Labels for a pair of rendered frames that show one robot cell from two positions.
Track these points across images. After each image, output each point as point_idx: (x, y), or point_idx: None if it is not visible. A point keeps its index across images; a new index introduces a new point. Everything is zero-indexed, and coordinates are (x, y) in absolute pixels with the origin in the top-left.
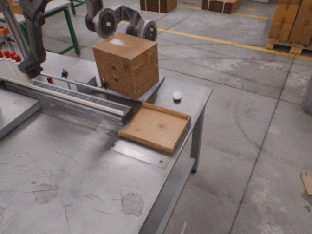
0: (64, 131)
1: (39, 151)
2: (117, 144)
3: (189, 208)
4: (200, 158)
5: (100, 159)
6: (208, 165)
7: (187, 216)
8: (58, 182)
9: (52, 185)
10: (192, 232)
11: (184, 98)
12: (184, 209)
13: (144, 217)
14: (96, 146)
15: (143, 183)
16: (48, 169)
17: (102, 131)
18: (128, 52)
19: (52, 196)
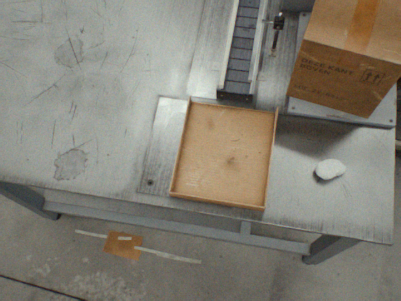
0: (179, 19)
1: (133, 8)
2: (171, 105)
3: (230, 264)
4: (341, 268)
5: (137, 93)
6: (331, 286)
7: (217, 263)
8: (88, 59)
9: (81, 54)
10: (193, 276)
11: (330, 186)
12: (227, 255)
13: (53, 186)
14: (161, 77)
15: (105, 167)
16: (105, 36)
17: (193, 72)
18: (332, 22)
19: (66, 63)
